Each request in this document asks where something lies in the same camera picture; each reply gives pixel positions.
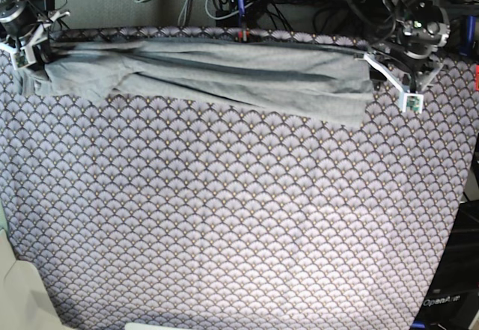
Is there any blue clamp right side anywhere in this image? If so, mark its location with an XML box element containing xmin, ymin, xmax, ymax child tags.
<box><xmin>459</xmin><ymin>16</ymin><xmax>476</xmax><ymax>56</ymax></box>

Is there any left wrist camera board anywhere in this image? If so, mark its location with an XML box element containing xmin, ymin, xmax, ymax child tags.
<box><xmin>398</xmin><ymin>92</ymin><xmax>424</xmax><ymax>114</ymax></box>

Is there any black OpenArm box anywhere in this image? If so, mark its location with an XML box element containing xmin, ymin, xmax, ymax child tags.
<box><xmin>411</xmin><ymin>201</ymin><xmax>478</xmax><ymax>329</ymax></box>

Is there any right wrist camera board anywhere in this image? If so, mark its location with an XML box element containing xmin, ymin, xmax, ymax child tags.
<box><xmin>10</xmin><ymin>51</ymin><xmax>36</xmax><ymax>70</ymax></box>

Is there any white panel bottom left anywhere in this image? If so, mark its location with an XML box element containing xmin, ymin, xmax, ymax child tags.
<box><xmin>1</xmin><ymin>230</ymin><xmax>64</xmax><ymax>329</ymax></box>

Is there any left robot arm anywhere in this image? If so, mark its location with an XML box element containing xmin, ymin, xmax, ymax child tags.
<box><xmin>344</xmin><ymin>0</ymin><xmax>451</xmax><ymax>114</ymax></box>

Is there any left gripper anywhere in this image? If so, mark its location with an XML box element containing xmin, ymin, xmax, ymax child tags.
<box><xmin>363</xmin><ymin>51</ymin><xmax>444</xmax><ymax>94</ymax></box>

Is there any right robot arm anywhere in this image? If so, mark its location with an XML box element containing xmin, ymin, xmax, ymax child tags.
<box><xmin>1</xmin><ymin>0</ymin><xmax>70</xmax><ymax>70</ymax></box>

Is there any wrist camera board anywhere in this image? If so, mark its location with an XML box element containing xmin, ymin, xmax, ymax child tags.
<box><xmin>398</xmin><ymin>92</ymin><xmax>424</xmax><ymax>114</ymax></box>
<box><xmin>10</xmin><ymin>51</ymin><xmax>36</xmax><ymax>70</ymax></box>

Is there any purple fan-pattern tablecloth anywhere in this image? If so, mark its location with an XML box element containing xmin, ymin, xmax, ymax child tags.
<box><xmin>0</xmin><ymin>25</ymin><xmax>479</xmax><ymax>330</ymax></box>

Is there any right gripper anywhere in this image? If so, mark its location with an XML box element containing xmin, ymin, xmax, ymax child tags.
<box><xmin>1</xmin><ymin>9</ymin><xmax>70</xmax><ymax>66</ymax></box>

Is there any orange clamp right edge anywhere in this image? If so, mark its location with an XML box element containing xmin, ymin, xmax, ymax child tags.
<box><xmin>475</xmin><ymin>64</ymin><xmax>479</xmax><ymax>91</ymax></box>

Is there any blue orange table clamp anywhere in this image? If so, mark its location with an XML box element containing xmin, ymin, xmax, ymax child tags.
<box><xmin>237</xmin><ymin>0</ymin><xmax>248</xmax><ymax>43</ymax></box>

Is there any light grey T-shirt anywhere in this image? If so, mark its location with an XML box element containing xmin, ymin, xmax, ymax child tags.
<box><xmin>14</xmin><ymin>38</ymin><xmax>373</xmax><ymax>127</ymax></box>

